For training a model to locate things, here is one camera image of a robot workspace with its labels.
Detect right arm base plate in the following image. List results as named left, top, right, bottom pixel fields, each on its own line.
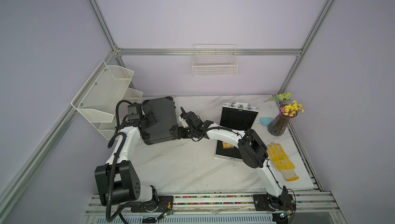
left=253, top=194, right=296, bottom=212

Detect white two-tier mesh shelf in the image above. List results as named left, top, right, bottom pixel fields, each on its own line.
left=71, top=62, right=143, bottom=140

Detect aluminium frame rail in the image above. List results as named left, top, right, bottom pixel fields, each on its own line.
left=84, top=191, right=343, bottom=216

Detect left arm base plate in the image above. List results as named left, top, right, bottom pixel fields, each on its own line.
left=130, top=195, right=174, bottom=213

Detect yellow artificial flowers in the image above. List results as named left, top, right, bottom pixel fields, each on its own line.
left=264, top=93, right=304, bottom=118

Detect teal plastic scoop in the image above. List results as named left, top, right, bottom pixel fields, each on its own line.
left=255, top=117, right=274, bottom=126

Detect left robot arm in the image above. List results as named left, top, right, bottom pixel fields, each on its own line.
left=95, top=100, right=159, bottom=224

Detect yellow dotted work glove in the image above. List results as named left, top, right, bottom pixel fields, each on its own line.
left=267, top=142, right=299, bottom=181

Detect purple glass vase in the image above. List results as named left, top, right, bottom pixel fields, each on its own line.
left=267, top=112, right=295, bottom=137

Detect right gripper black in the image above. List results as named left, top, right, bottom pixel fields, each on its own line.
left=172, top=126, right=196, bottom=139

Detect white wire wall basket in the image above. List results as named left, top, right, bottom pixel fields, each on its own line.
left=192, top=44, right=238, bottom=77

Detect silver aluminium poker case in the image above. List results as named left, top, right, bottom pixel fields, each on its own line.
left=215, top=102, right=259, bottom=161

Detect dark grey poker case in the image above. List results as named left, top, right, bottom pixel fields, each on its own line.
left=141, top=96, right=178, bottom=145

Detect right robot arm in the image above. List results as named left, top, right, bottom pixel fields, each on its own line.
left=177, top=109, right=296, bottom=211

